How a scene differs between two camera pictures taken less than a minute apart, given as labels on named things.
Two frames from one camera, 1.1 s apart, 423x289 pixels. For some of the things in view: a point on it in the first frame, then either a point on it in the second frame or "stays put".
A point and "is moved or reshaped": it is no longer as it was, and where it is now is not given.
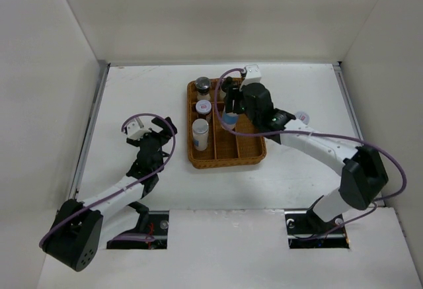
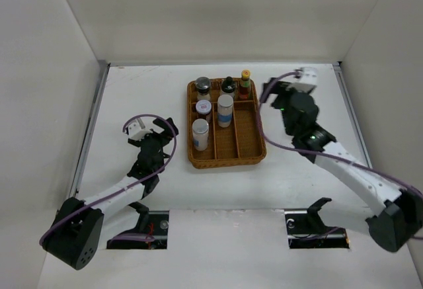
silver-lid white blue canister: [230, 118] is moved or reshaped
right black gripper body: [240, 104] to [281, 101]
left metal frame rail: [101, 81] stays put
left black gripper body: [162, 137] stays put
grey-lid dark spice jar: [203, 109] stays put
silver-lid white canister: [200, 133] stays put
